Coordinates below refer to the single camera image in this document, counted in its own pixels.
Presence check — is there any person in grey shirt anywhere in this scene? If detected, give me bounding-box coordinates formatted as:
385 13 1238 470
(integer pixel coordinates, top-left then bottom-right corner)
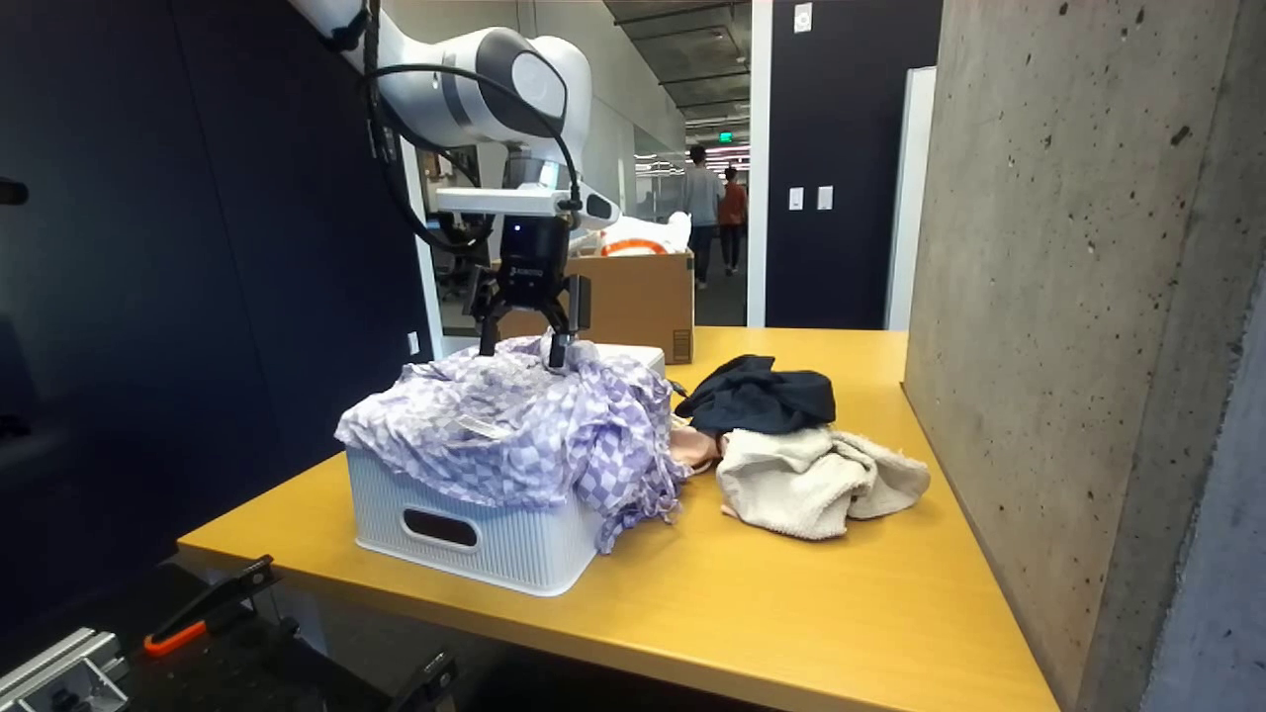
678 138 729 288

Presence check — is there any pink cloth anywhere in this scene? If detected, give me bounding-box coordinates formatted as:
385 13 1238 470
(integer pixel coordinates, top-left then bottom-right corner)
665 428 729 481

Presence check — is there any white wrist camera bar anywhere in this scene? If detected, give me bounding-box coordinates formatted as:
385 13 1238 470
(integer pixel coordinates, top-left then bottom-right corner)
423 182 620 225

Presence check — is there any white leaning panel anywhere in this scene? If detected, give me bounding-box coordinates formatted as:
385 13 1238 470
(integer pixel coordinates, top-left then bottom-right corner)
884 64 942 332

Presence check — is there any cardboard box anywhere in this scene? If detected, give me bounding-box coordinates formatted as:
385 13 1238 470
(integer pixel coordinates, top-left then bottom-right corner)
492 247 702 369

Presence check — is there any beige cloth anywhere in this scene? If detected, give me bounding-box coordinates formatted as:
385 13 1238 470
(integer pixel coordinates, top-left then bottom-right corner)
712 424 935 547

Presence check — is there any white door frame post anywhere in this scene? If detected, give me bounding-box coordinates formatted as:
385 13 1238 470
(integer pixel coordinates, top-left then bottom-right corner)
745 0 774 332

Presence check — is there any white plastic basket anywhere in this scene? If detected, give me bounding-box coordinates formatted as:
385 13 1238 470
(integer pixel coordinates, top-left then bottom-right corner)
346 337 674 602

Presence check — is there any person in red shirt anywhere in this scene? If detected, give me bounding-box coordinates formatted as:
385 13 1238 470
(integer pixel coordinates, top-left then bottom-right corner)
720 162 753 274

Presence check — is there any white plastic bag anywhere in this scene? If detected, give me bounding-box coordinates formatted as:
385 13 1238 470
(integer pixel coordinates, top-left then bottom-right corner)
596 211 698 261

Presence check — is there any orange black bar clamp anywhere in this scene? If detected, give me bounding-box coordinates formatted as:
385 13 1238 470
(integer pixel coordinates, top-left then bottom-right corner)
137 549 282 665

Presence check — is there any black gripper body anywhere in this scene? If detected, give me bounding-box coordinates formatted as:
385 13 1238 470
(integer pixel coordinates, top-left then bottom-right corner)
493 215 579 308

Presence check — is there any aluminium extrusion rail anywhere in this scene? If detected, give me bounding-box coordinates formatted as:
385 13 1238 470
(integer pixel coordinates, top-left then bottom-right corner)
0 626 133 712

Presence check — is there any black cloth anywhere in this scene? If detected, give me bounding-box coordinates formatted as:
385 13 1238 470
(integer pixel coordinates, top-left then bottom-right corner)
674 350 844 441

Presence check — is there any purple checkered cloth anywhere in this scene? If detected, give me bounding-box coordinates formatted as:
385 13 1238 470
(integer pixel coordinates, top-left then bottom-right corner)
332 332 688 557

